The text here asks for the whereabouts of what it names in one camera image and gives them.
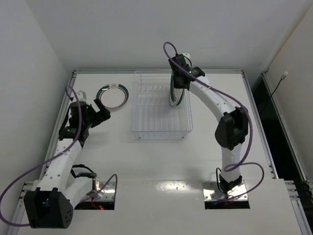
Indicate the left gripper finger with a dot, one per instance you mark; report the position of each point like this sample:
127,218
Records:
99,104
104,115

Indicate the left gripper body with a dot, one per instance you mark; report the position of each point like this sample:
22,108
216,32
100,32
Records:
98,112

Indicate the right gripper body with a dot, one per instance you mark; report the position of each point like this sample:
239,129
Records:
179,80

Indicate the dark green patterned plate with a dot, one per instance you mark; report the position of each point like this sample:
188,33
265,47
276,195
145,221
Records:
183,96

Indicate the green red rimmed plate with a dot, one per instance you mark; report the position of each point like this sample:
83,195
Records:
113,96
175,93

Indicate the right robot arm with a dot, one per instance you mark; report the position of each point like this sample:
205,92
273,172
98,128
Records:
232,121

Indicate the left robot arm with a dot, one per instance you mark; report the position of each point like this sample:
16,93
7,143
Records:
52,203

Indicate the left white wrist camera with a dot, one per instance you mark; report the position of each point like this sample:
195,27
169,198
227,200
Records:
82,96

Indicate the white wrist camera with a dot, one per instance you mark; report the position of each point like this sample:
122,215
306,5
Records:
82,96
186,55

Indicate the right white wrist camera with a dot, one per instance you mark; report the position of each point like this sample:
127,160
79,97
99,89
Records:
186,55

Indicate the white wire dish rack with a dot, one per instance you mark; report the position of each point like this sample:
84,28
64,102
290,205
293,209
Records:
153,117

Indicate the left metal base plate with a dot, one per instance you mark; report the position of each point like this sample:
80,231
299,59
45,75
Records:
101,193

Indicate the metal base plate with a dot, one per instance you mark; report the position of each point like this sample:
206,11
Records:
211,192
101,193

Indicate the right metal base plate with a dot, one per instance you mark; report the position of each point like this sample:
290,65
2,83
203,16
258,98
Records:
211,192

